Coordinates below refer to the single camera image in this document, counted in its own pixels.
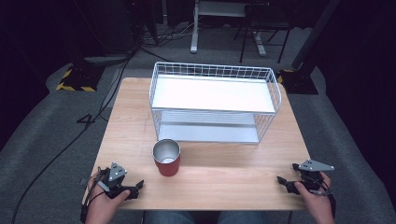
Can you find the person's left hand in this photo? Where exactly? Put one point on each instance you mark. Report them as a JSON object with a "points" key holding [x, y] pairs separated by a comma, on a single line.
{"points": [[101, 205]]}

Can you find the person's legs in jeans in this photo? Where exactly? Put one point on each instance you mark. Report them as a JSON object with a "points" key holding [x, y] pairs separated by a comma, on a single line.
{"points": [[168, 217]]}

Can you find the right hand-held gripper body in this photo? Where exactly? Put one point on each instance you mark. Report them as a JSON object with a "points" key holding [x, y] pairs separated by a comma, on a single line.
{"points": [[313, 177]]}

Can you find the black slanted post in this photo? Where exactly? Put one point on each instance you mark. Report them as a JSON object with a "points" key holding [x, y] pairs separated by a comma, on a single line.
{"points": [[314, 34]]}

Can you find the white desk frame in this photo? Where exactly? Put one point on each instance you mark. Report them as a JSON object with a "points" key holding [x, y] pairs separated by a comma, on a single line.
{"points": [[194, 34]]}

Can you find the black yellow striped base plate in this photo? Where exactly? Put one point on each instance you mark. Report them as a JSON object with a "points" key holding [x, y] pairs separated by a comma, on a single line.
{"points": [[79, 77], [297, 82]]}

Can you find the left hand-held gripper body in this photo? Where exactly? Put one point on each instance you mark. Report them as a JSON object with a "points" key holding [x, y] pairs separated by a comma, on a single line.
{"points": [[116, 174]]}

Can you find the person's right hand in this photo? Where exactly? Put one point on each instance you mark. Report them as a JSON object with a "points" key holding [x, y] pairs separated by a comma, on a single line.
{"points": [[317, 203]]}

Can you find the red cup with steel inside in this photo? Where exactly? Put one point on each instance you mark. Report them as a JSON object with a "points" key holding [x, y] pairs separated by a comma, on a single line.
{"points": [[168, 168]]}

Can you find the black metal chair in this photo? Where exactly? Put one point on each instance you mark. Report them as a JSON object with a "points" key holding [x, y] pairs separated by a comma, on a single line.
{"points": [[264, 20]]}

